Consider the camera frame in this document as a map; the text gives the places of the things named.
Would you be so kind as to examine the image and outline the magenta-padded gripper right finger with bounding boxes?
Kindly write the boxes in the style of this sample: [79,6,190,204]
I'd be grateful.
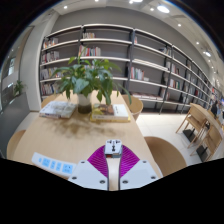
[119,145,159,192]

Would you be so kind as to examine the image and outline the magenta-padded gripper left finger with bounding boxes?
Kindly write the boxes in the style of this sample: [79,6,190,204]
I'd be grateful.
[68,145,110,192]

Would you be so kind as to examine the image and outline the small white charger block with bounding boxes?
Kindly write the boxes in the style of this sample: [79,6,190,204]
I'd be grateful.
[104,139,124,159]

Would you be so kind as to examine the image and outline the curved light wood chair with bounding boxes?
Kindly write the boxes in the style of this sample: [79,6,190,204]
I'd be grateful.
[40,94,62,109]
[121,94,144,122]
[6,129,27,160]
[143,135,188,178]

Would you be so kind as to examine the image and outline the white power strip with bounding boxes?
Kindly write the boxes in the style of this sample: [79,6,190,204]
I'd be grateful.
[31,152,77,177]

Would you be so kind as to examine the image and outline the yellow-edged picture book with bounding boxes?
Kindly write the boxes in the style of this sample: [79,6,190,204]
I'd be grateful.
[89,103,132,123]

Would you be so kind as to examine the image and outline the white and blue book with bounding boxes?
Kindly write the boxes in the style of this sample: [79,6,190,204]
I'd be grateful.
[39,100,78,120]

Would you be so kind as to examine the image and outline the green potted plant white vase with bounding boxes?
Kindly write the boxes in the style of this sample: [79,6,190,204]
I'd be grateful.
[51,46,133,114]

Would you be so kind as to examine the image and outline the light wood side table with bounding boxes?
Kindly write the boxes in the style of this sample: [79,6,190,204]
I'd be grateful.
[189,102,224,134]

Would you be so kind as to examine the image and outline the person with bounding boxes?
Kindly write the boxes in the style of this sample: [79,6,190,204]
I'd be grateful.
[210,99,222,118]

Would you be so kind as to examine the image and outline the small background potted plant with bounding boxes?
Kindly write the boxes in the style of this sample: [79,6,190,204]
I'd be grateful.
[13,79,28,98]

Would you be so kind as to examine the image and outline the grey bookshelf unit with books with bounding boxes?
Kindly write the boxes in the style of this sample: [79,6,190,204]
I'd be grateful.
[39,23,218,116]

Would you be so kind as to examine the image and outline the ceiling lights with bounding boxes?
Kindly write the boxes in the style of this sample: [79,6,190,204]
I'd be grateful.
[61,0,214,58]

